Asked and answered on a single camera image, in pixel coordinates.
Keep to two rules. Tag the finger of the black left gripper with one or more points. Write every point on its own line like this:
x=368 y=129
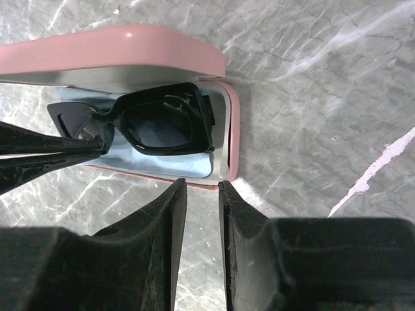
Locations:
x=18 y=171
x=17 y=140

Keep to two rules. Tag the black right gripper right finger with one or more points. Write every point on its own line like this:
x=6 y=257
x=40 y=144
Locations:
x=300 y=263

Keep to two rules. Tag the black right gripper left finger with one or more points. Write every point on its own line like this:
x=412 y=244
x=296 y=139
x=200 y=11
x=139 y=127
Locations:
x=130 y=265

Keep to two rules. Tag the light blue cleaning cloth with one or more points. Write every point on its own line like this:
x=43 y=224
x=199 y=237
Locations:
x=122 y=156

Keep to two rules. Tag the black sunglasses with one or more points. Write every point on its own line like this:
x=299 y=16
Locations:
x=171 y=120

